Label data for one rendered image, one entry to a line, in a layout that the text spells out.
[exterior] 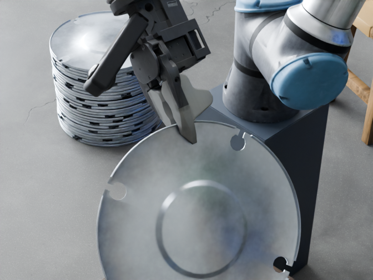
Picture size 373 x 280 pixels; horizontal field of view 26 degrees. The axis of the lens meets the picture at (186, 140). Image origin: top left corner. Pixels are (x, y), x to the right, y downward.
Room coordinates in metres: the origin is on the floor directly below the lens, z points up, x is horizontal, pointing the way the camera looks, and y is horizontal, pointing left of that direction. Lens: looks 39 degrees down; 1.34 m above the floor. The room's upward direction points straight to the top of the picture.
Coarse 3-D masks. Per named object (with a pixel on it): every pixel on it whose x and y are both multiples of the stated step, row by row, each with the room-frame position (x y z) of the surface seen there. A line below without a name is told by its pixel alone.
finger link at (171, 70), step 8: (160, 56) 0.87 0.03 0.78; (160, 64) 0.87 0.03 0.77; (168, 64) 0.86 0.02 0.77; (160, 72) 0.87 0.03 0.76; (168, 72) 0.85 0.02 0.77; (176, 72) 0.86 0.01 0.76; (168, 80) 0.85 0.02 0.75; (176, 80) 0.86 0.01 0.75; (176, 88) 0.84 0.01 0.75; (176, 96) 0.84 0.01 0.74; (184, 96) 0.85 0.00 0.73; (184, 104) 0.84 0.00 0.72
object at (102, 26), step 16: (80, 16) 1.90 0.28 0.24; (96, 16) 1.91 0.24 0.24; (112, 16) 1.91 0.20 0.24; (128, 16) 1.91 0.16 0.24; (64, 32) 1.83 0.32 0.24; (80, 32) 1.83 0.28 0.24; (96, 32) 1.82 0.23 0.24; (112, 32) 1.82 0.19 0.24; (64, 48) 1.75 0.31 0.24; (80, 48) 1.75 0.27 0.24; (96, 48) 1.74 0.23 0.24; (80, 64) 1.67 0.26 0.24; (128, 64) 1.67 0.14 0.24
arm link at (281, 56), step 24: (312, 0) 1.10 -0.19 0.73; (336, 0) 1.08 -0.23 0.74; (360, 0) 1.08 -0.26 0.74; (288, 24) 1.09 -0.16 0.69; (312, 24) 1.07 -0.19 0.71; (336, 24) 1.07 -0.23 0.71; (264, 48) 1.11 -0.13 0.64; (288, 48) 1.07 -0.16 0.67; (312, 48) 1.05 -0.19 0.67; (336, 48) 1.06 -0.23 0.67; (264, 72) 1.09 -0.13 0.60; (288, 72) 1.03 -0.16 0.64; (312, 72) 1.03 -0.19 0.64; (336, 72) 1.04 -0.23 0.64; (288, 96) 1.03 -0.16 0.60; (312, 96) 1.04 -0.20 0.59; (336, 96) 1.05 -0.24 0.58
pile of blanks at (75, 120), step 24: (72, 72) 1.66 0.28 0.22; (120, 72) 1.65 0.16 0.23; (72, 96) 1.66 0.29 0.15; (120, 96) 1.64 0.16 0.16; (144, 96) 1.68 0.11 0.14; (72, 120) 1.67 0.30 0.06; (96, 120) 1.64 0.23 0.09; (120, 120) 1.65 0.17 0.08; (144, 120) 1.69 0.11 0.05; (96, 144) 1.64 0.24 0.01; (120, 144) 1.64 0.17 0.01
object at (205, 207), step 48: (144, 144) 0.82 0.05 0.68; (192, 144) 0.83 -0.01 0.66; (144, 192) 0.78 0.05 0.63; (192, 192) 0.79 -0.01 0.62; (240, 192) 0.81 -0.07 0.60; (288, 192) 0.83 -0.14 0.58; (96, 240) 0.72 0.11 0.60; (144, 240) 0.74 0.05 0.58; (192, 240) 0.75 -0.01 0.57; (240, 240) 0.76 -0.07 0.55; (288, 240) 0.79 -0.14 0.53
